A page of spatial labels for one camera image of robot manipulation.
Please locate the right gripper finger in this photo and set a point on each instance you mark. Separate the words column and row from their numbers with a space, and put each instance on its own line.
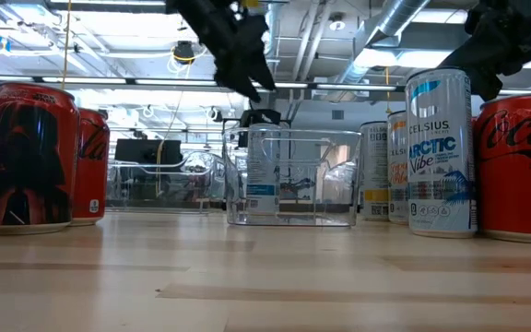
column 473, row 57
column 489, row 85

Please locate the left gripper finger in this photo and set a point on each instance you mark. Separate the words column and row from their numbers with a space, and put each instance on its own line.
column 258, row 55
column 240, row 78

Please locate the white orange Celsius Tropical can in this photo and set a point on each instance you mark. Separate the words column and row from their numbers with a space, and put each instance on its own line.
column 375, row 184
column 398, row 184

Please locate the red Star Wars Coca-Cola can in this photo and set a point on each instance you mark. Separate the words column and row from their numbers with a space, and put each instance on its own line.
column 26, row 157

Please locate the yellow tape tag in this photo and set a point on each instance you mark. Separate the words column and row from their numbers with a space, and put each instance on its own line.
column 250, row 3

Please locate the black beam with light strips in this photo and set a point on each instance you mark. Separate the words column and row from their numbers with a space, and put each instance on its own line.
column 178, row 82

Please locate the white ceiling light panel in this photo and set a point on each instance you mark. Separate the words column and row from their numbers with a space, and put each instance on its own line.
column 408, row 59

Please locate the round white ceiling fixture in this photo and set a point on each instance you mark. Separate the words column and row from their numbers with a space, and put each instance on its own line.
column 337, row 24

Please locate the black monitor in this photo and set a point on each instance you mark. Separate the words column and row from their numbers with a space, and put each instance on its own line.
column 148, row 151

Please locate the wide clear plastic bin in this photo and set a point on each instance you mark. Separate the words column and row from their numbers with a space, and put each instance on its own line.
column 168, row 184

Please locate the narrow clear plastic bin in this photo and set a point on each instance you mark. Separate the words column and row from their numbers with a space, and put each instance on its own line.
column 311, row 184

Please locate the silver ventilation duct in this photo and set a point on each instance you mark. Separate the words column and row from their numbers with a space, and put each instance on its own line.
column 274, row 27
column 399, row 18

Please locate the black overhead camera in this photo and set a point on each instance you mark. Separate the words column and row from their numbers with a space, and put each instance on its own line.
column 185, row 51

